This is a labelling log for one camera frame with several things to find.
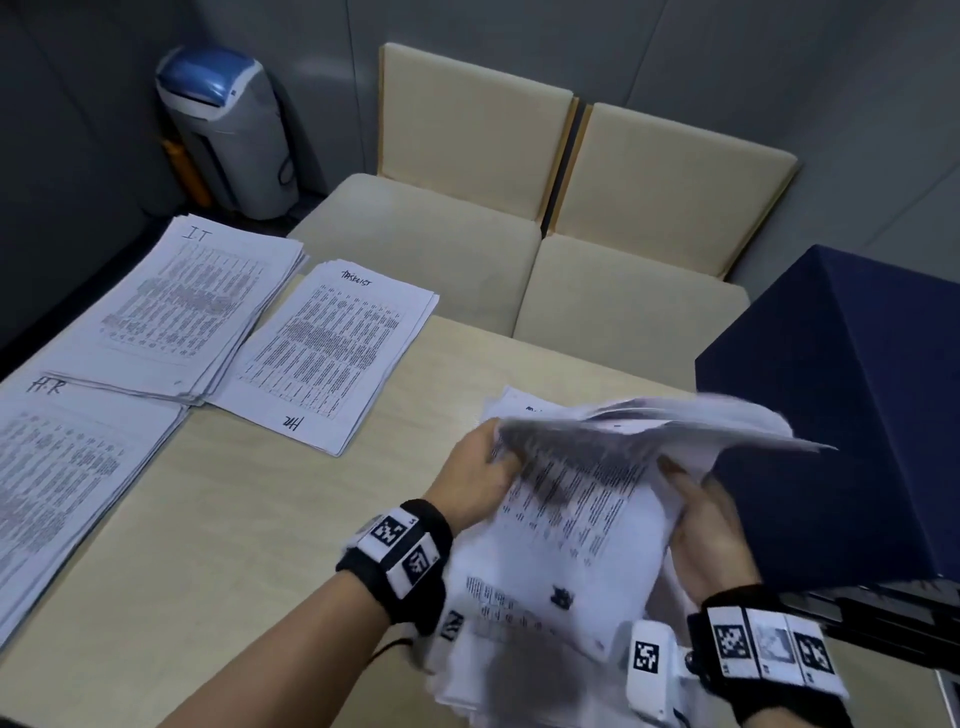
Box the person's right hand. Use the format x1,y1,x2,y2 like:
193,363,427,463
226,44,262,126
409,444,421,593
658,457,763,605

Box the person's left hand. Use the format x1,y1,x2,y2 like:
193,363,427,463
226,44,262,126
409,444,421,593
423,418,523,538

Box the stack of printed paper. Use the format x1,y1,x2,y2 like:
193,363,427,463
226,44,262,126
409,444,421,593
41,215,309,406
208,260,442,459
0,371,189,650
423,386,838,728

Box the person's left forearm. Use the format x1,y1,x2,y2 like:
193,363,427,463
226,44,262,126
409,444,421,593
161,577,391,728

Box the black marker wristband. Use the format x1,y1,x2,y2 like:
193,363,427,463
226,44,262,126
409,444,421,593
335,498,455,639
686,584,853,728

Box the beige cushioned chair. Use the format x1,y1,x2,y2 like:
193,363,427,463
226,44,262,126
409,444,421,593
513,102,800,391
288,42,580,339

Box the grey bin with blue lid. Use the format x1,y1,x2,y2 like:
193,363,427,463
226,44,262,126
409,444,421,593
155,44,300,221

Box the orange bottle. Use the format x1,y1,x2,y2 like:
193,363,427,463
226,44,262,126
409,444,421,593
162,138,215,210

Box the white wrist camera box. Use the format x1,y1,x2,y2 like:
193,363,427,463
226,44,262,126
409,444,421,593
626,620,695,725
427,592,474,676

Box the thin black cable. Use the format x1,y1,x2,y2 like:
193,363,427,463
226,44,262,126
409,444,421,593
363,635,415,667

